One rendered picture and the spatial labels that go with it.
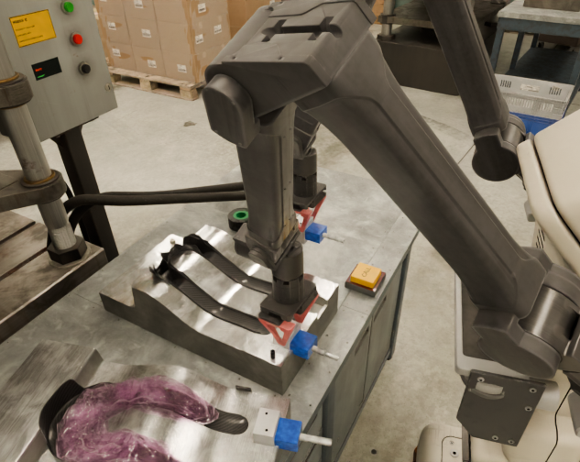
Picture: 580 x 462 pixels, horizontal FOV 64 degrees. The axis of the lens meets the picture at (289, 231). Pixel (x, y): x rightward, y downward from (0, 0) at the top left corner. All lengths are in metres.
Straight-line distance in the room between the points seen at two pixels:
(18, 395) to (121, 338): 0.26
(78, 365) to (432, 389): 1.43
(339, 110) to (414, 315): 1.97
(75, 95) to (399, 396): 1.55
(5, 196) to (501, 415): 1.15
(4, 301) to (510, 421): 1.17
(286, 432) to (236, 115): 0.60
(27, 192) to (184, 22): 3.49
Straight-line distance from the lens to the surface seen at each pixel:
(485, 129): 0.86
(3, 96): 1.22
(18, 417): 0.96
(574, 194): 0.61
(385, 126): 0.37
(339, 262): 1.27
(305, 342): 0.93
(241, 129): 0.41
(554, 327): 0.54
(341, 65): 0.34
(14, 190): 1.33
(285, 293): 0.82
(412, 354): 2.13
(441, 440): 1.59
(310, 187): 1.06
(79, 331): 1.21
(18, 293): 1.41
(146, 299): 1.06
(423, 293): 2.40
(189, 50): 4.68
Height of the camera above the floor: 1.61
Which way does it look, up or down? 36 degrees down
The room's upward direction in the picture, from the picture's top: 2 degrees counter-clockwise
